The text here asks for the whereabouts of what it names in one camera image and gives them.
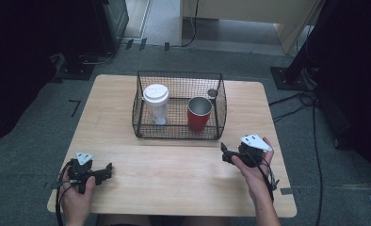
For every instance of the person's left hand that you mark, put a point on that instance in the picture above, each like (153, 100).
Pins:
(77, 201)

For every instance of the red metal cup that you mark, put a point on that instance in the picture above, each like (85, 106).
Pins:
(199, 117)

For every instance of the black square stand plate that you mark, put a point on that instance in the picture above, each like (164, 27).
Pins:
(284, 78)

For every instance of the short black tape strip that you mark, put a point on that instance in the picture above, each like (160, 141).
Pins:
(129, 44)
(167, 46)
(142, 44)

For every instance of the person's right hand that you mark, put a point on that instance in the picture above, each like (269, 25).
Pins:
(252, 175)

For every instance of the person's leg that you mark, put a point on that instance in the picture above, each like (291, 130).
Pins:
(124, 221)
(205, 221)

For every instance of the person's left leg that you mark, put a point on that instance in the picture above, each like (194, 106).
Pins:
(124, 221)

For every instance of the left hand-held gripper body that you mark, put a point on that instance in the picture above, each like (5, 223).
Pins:
(81, 171)

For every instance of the black stand base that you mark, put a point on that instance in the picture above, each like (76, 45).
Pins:
(75, 70)

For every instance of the black curtain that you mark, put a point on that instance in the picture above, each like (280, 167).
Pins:
(353, 78)

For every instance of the light wooden furniture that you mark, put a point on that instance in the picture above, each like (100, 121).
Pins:
(252, 12)

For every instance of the white tumbler with lid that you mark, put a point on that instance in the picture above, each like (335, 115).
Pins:
(156, 103)

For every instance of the round black basket tag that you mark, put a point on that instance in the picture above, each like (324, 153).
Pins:
(212, 93)

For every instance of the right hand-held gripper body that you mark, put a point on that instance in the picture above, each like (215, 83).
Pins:
(252, 150)

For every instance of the person's right leg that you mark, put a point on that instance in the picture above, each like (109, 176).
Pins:
(205, 221)

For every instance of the dark cabinet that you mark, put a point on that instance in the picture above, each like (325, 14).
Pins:
(111, 25)

